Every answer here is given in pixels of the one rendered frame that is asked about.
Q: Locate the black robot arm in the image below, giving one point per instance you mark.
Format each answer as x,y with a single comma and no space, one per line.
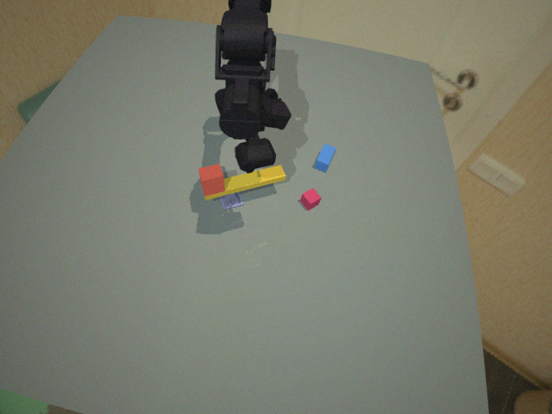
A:
244,38

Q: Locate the red cube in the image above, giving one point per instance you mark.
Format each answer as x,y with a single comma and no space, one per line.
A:
310,199

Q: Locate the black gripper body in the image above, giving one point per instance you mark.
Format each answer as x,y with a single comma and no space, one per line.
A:
255,152

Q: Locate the yellow bar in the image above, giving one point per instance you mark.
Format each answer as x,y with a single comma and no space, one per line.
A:
214,185

